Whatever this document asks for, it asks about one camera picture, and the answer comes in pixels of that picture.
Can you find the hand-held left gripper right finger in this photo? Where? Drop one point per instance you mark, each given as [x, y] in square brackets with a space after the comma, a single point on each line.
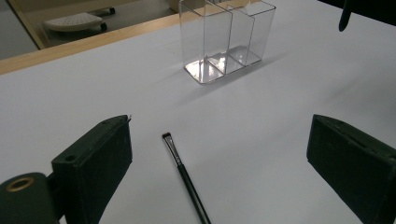
[358, 168]

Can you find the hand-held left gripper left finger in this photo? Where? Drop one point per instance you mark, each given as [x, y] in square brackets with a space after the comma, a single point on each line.
[93, 161]

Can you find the clear plastic organizer box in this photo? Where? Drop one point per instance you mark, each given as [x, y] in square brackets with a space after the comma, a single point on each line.
[224, 40]

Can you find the white board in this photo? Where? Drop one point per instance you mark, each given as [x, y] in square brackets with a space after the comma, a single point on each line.
[249, 124]

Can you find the wheeled platform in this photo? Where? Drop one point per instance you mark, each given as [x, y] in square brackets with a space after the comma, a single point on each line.
[73, 21]

